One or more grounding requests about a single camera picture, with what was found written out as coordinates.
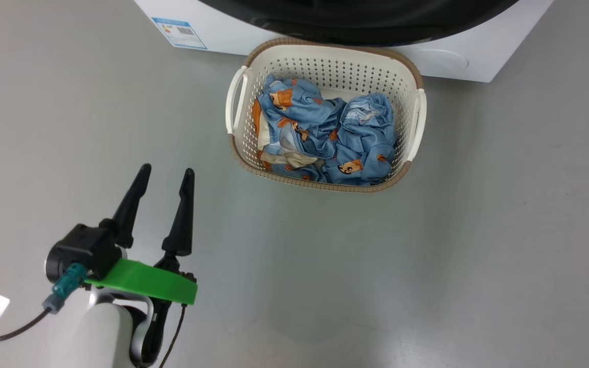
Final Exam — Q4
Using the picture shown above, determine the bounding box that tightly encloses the cream perforated laundry basket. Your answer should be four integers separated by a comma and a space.
225, 37, 427, 193

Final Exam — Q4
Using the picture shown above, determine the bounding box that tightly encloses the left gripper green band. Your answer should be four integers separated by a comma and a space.
86, 164, 198, 366

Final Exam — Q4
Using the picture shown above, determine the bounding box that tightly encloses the blue cartoon print garment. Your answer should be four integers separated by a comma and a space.
323, 93, 397, 186

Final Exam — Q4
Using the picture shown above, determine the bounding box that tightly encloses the teal left camera connector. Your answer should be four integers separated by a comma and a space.
42, 263, 87, 314

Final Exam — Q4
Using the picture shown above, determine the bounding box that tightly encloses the dark left camera cable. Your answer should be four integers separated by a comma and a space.
0, 307, 52, 368

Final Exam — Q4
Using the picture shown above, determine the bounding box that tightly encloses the white front-load washing machine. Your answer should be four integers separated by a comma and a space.
133, 0, 555, 83

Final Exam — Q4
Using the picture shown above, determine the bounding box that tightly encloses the thin brown gripper cable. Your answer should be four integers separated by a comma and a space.
158, 304, 187, 368

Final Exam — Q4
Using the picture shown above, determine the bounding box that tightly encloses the round drain filter cover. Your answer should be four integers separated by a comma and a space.
407, 49, 470, 72

